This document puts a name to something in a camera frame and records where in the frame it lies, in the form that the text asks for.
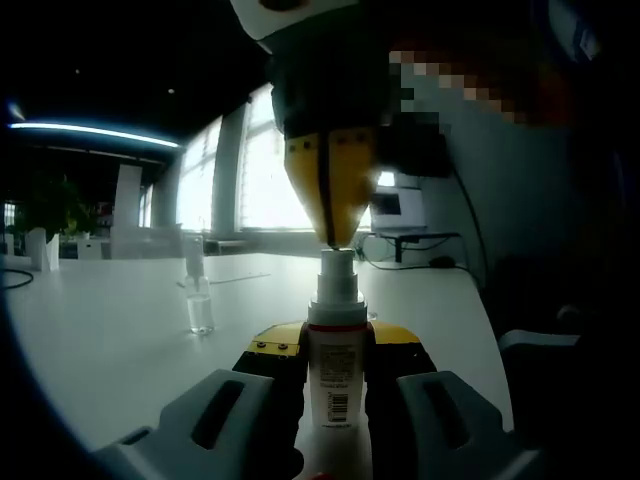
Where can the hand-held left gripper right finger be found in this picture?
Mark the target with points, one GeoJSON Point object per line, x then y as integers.
{"type": "Point", "coordinates": [415, 400]}

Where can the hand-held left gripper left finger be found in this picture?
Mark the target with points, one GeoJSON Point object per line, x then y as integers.
{"type": "Point", "coordinates": [250, 400]}

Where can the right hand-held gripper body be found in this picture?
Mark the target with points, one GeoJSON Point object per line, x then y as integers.
{"type": "Point", "coordinates": [260, 20]}

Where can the white pump bottle red label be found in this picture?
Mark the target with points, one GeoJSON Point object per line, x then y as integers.
{"type": "Point", "coordinates": [336, 380]}

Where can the narrow clear pump cover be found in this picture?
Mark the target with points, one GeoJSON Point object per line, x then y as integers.
{"type": "Point", "coordinates": [195, 252]}

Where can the person's left hand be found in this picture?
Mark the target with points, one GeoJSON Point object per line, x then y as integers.
{"type": "Point", "coordinates": [298, 462]}

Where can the white framed screen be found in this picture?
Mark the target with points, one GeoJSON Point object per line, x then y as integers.
{"type": "Point", "coordinates": [400, 207]}

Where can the black side table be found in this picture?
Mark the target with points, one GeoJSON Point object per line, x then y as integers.
{"type": "Point", "coordinates": [417, 236]}

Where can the white office chair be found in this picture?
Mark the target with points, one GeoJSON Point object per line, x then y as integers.
{"type": "Point", "coordinates": [537, 341]}

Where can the white low partition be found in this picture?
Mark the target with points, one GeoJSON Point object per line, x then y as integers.
{"type": "Point", "coordinates": [145, 242]}

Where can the white pillar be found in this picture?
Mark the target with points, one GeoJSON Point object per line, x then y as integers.
{"type": "Point", "coordinates": [127, 195]}

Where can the straight ceiling light strip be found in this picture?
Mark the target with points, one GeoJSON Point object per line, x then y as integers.
{"type": "Point", "coordinates": [95, 132]}

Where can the small white storage box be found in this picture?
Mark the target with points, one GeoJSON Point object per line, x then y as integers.
{"type": "Point", "coordinates": [92, 249]}

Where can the person's black shirt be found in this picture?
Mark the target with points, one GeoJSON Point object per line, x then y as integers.
{"type": "Point", "coordinates": [575, 230]}

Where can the green plant in white pot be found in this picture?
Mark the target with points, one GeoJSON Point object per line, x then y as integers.
{"type": "Point", "coordinates": [45, 210]}

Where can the white worn device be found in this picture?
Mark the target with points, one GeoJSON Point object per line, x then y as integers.
{"type": "Point", "coordinates": [575, 32]}

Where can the wall-mounted monitor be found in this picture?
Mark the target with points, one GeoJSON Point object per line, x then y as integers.
{"type": "Point", "coordinates": [415, 150]}

